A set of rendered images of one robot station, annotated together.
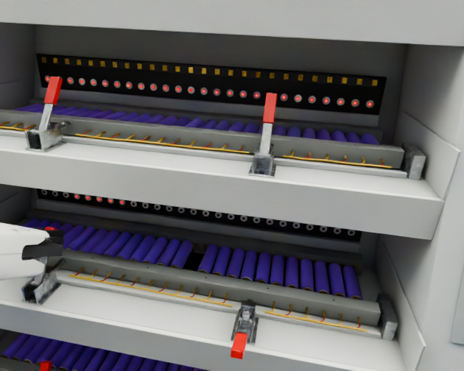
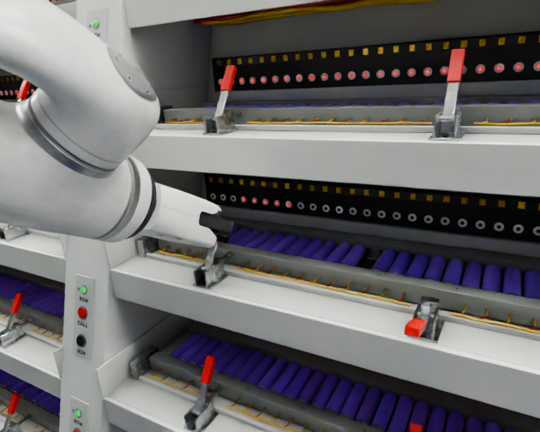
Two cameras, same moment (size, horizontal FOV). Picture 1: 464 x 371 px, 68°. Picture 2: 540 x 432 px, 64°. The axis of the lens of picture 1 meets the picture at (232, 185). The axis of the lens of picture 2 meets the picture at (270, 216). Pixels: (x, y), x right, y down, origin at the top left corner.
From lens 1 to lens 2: 0.11 m
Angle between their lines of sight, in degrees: 20
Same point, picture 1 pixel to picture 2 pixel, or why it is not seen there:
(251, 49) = (438, 21)
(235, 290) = (414, 289)
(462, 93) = not seen: outside the picture
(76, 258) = (242, 251)
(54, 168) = (227, 149)
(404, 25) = not seen: outside the picture
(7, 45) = (188, 52)
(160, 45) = (333, 33)
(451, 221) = not seen: outside the picture
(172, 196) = (342, 170)
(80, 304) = (246, 291)
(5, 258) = (186, 217)
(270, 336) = (458, 339)
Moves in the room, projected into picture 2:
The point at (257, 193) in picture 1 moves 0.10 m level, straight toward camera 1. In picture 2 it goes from (439, 159) to (430, 148)
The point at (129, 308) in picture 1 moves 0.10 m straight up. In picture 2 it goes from (294, 299) to (301, 213)
